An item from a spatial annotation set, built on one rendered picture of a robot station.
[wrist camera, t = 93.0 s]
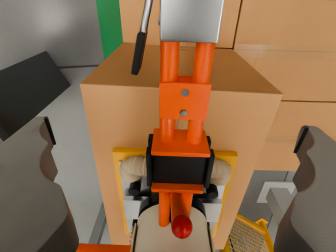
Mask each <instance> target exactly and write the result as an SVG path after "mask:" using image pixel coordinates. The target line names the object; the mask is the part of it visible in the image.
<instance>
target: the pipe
mask: <svg viewBox="0 0 336 252"><path fill-rule="evenodd" d="M146 198H148V197H147V196H124V197H123V206H124V213H125V219H135V220H138V216H139V210H140V206H141V204H142V202H143V201H144V200H145V199H146ZM198 199H199V200H200V201H201V202H202V204H203V205H204V208H205V214H206V221H207V222H218V219H219V216H220V212H221V209H222V205H223V202H222V200H221V199H203V198H198Z"/></svg>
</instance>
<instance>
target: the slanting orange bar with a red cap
mask: <svg viewBox="0 0 336 252"><path fill-rule="evenodd" d="M170 208H171V230H172V233H173V234H174V235H175V236H176V237H177V238H180V239H185V238H187V237H189V236H190V234H191V232H192V230H193V225H192V221H191V220H190V217H189V213H188V210H187V207H186V204H185V200H184V197H183V194H182V193H172V192H171V193H170Z"/></svg>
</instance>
